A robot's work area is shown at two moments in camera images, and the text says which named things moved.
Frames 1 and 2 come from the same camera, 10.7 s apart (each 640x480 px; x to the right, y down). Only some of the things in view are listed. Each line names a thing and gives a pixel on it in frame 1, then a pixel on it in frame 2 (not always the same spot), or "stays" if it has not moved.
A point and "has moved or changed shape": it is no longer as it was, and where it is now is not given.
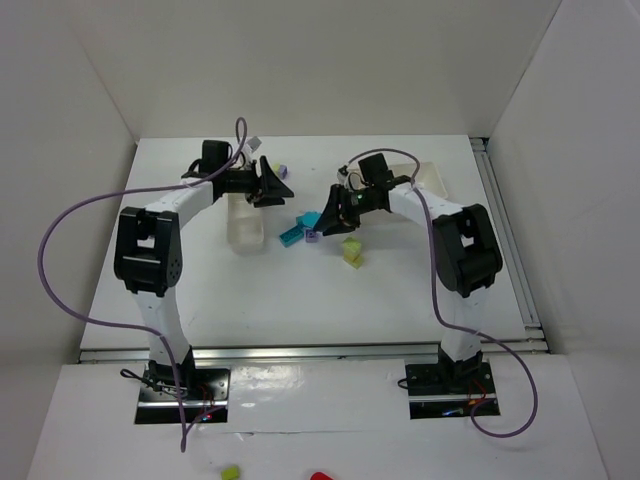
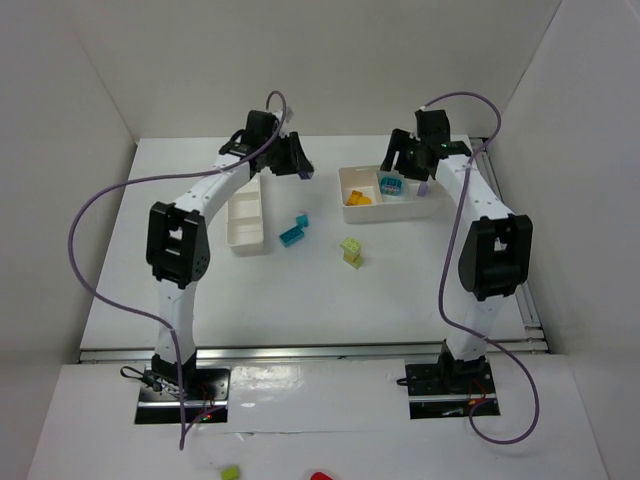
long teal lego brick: [291, 236] stays
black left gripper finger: [274, 190] → [303, 165]
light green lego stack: [352, 252] stays
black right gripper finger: [333, 218] → [399, 140]
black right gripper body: [344, 206] → [409, 157]
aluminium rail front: [403, 353] stays
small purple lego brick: [311, 236] has moved or changed shape
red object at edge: [320, 476] stays
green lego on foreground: [230, 473] stays
